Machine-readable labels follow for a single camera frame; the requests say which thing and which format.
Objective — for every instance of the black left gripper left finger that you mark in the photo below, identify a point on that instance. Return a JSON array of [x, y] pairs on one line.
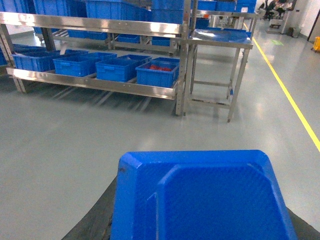
[[97, 223]]

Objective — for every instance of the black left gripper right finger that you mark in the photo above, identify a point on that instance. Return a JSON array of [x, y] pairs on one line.
[[303, 230]]

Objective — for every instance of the blue block part with knob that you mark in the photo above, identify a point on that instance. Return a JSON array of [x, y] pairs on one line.
[[199, 195]]

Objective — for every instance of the blue bin with red parts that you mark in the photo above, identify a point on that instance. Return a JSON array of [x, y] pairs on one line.
[[155, 78]]

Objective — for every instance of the red parts in bin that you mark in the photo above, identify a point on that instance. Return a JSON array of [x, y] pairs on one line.
[[160, 68]]

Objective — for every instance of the blue bin behind target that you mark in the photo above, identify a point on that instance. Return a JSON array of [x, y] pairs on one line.
[[140, 59]]

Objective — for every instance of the blue bin far left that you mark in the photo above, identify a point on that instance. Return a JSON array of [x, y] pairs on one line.
[[41, 61]]

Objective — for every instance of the blue bin behind red bin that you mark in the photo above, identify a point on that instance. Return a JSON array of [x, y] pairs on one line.
[[167, 60]]

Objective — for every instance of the stainless steel shelf rack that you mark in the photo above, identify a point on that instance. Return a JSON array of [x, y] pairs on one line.
[[23, 79]]

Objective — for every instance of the stainless steel table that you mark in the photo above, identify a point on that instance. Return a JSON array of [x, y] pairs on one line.
[[237, 39]]

